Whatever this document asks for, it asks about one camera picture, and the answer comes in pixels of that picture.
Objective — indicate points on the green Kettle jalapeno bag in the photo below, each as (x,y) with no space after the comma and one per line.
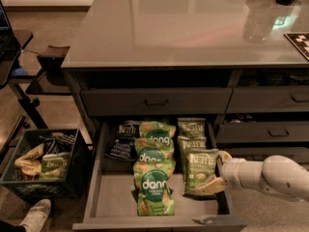
(199,166)

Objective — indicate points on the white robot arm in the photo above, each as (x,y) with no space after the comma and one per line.
(275,176)

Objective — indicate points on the green dang chip bag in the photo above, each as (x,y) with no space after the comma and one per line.
(149,150)
(157,131)
(154,196)

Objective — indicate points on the grey bottom right drawer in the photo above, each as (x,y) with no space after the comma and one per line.
(297,154)

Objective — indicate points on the yellow chip bag in crate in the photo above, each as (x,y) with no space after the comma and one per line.
(29,164)

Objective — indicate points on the front green Dang chip bag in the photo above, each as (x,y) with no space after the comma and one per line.
(154,196)

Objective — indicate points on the front dark blue Kettle bag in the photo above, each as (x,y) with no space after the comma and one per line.
(122,149)

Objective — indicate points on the laptop computer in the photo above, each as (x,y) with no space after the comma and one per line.
(6,31)

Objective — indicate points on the rear green Kettle chip bag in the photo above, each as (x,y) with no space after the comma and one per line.
(191,127)

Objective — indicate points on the middle green Dang chip bag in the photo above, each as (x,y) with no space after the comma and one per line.
(149,150)

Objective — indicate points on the open grey middle drawer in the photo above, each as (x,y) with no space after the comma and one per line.
(112,201)

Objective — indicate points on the black white fiducial marker board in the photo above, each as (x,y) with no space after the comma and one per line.
(300,40)

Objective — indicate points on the white shoe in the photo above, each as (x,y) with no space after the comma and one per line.
(37,216)

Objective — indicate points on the grey top left drawer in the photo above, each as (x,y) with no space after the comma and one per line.
(155,101)

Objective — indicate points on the green kettle chip bag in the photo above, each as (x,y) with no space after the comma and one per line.
(190,143)
(191,127)

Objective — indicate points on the rear dark blue Kettle bag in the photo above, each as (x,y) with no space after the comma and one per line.
(128,129)

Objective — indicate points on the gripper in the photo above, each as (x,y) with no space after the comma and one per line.
(230,173)

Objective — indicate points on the black chip bags in crate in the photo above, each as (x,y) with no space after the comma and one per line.
(57,143)

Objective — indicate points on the dark green plastic crate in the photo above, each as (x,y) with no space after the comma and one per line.
(71,185)

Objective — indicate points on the grey middle right drawer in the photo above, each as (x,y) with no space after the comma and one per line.
(263,132)

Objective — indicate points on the grey top right drawer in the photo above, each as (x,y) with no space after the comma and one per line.
(267,99)

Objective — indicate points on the middle green Kettle chip bag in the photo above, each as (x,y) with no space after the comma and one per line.
(190,143)

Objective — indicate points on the rear green Dang chip bag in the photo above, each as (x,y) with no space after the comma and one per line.
(157,131)

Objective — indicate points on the dark blue kettle bag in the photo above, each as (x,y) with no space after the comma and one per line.
(122,149)
(128,129)

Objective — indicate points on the grey cabinet counter unit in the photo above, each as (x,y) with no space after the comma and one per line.
(126,44)

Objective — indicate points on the black desk with stand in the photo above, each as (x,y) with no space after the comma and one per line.
(40,84)

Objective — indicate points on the green Kettle bag in crate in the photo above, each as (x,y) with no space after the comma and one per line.
(54,166)

